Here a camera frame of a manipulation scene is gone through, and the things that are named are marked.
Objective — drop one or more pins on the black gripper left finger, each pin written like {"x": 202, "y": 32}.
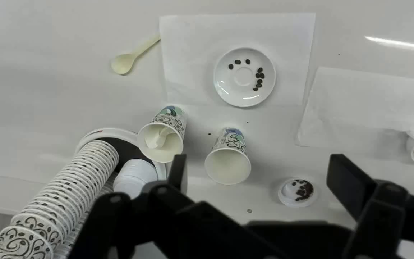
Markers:
{"x": 120, "y": 225}

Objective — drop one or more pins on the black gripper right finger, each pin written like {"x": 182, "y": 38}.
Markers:
{"x": 388, "y": 221}

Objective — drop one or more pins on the clear plastic cup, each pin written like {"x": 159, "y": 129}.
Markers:
{"x": 161, "y": 139}

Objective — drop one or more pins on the patterned paper cup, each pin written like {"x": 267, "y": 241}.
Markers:
{"x": 225, "y": 166}

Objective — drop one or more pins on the stack of patterned paper cups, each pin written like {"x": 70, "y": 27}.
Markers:
{"x": 85, "y": 217}
{"x": 63, "y": 192}

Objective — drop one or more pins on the stack of white cup lids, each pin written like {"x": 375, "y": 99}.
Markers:
{"x": 132, "y": 178}

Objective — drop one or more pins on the white round cup dispenser base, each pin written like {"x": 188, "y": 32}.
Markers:
{"x": 96, "y": 133}

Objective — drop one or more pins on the small white dish with beans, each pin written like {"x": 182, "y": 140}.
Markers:
{"x": 287, "y": 192}

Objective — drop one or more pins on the cream plastic spoon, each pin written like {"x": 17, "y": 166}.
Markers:
{"x": 122, "y": 63}

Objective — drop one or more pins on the white saucer with coffee beans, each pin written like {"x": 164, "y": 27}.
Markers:
{"x": 237, "y": 91}

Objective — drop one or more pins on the white paper napkin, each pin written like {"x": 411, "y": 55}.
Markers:
{"x": 192, "y": 48}

